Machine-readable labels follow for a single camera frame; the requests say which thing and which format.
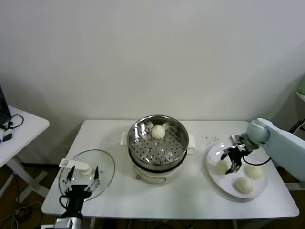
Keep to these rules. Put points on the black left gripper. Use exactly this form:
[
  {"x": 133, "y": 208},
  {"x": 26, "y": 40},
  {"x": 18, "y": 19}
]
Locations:
[{"x": 77, "y": 192}]

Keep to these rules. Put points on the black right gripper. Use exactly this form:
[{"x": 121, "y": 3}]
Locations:
[{"x": 236, "y": 156}]

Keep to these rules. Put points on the white steamed baozi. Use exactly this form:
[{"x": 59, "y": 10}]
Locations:
[
  {"x": 158, "y": 131},
  {"x": 222, "y": 167},
  {"x": 244, "y": 185},
  {"x": 254, "y": 172}
]

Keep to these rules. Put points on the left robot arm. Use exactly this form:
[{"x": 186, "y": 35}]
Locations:
[{"x": 71, "y": 214}]

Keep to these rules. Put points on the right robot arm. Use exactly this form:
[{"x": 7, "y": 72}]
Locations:
[{"x": 283, "y": 148}]

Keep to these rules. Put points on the steel steamer basket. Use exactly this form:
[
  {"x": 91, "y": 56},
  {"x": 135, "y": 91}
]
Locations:
[{"x": 140, "y": 133}]

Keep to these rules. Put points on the white round plate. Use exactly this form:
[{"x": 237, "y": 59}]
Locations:
[{"x": 214, "y": 183}]

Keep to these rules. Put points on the white side table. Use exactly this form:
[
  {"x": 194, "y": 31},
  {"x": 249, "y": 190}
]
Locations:
[{"x": 28, "y": 128}]

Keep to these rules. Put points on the white furniture foot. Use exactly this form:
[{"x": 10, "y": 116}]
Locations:
[{"x": 301, "y": 187}]

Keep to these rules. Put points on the small black adapter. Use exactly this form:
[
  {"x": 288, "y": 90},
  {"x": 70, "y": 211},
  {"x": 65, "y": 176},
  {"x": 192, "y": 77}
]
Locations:
[{"x": 7, "y": 137}]

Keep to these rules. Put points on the white shelf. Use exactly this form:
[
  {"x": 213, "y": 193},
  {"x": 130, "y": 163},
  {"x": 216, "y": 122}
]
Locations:
[{"x": 300, "y": 96}]

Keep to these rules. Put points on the black laptop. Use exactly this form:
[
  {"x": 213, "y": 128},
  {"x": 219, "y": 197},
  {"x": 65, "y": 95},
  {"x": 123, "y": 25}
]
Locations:
[{"x": 3, "y": 107}]

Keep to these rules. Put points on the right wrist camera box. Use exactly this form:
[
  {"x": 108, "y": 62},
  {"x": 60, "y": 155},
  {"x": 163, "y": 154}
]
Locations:
[{"x": 238, "y": 139}]

